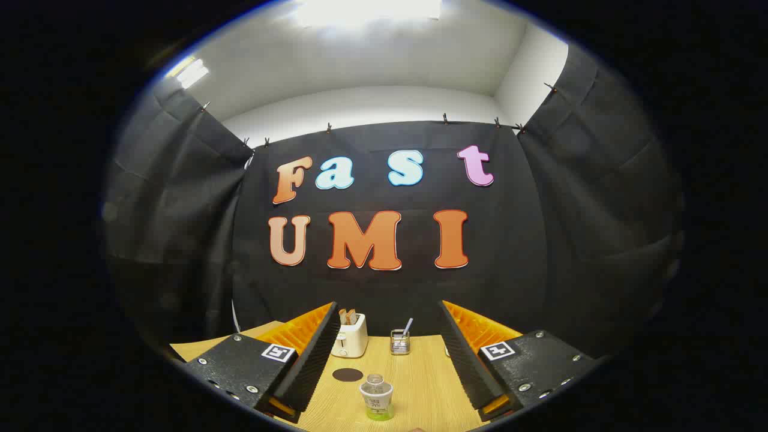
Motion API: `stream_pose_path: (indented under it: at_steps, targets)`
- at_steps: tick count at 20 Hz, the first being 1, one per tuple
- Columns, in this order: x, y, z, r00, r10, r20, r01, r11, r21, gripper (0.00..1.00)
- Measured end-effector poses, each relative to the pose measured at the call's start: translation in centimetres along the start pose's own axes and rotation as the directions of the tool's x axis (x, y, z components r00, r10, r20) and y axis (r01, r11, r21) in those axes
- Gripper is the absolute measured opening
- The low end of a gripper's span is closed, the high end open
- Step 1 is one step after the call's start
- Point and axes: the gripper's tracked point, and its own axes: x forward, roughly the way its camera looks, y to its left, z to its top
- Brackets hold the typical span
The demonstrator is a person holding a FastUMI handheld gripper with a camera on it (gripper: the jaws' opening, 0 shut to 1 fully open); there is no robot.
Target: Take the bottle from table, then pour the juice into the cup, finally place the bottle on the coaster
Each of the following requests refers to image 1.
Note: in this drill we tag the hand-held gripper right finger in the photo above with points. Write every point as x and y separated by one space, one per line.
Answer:
465 360

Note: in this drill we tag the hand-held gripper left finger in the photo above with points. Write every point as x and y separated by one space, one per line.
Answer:
315 360

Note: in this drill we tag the dark round coaster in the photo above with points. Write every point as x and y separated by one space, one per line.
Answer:
348 375

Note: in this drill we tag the clear juice bottle green label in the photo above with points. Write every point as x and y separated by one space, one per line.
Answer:
377 397

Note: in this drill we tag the cream white toaster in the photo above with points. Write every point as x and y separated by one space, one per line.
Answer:
351 339

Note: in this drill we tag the wooden table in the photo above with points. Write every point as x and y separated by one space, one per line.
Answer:
420 378

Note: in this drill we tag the thin pale utensil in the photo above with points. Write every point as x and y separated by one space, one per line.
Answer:
407 326

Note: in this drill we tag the clear utensil holder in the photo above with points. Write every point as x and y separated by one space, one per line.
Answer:
399 343

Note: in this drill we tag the black backdrop cloth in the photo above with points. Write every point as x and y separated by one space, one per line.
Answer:
528 252

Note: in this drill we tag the small ceiling light panel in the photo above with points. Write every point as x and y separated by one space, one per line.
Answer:
192 72

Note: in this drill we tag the large ceiling light panel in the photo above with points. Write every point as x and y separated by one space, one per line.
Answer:
366 12

